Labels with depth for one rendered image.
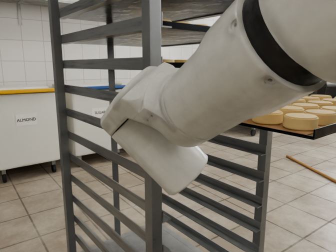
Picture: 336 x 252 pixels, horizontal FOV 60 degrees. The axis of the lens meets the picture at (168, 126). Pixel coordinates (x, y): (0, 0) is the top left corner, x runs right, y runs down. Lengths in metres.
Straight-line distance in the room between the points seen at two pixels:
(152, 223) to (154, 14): 0.46
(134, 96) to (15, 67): 3.05
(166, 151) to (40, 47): 3.07
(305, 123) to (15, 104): 2.37
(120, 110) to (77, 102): 2.48
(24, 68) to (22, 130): 0.84
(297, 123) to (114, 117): 0.29
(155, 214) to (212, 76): 0.56
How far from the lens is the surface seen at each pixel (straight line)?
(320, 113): 0.53
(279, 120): 0.51
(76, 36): 1.05
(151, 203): 0.69
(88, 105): 2.79
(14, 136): 2.67
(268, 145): 1.00
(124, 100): 0.26
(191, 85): 0.20
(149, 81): 0.26
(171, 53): 4.05
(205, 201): 1.24
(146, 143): 0.31
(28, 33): 3.33
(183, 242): 1.46
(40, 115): 2.68
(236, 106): 0.19
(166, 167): 0.32
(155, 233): 0.74
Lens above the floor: 0.96
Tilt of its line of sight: 12 degrees down
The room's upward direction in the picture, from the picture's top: straight up
